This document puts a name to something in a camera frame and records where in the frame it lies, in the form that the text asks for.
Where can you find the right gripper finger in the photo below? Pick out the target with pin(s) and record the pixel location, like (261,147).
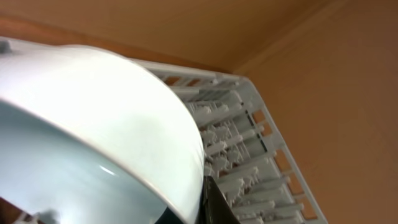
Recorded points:
(214,209)

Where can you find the light blue bowl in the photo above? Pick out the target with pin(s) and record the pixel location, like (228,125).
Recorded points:
(88,136)

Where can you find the grey dishwasher rack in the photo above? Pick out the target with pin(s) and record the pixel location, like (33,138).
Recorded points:
(247,153)

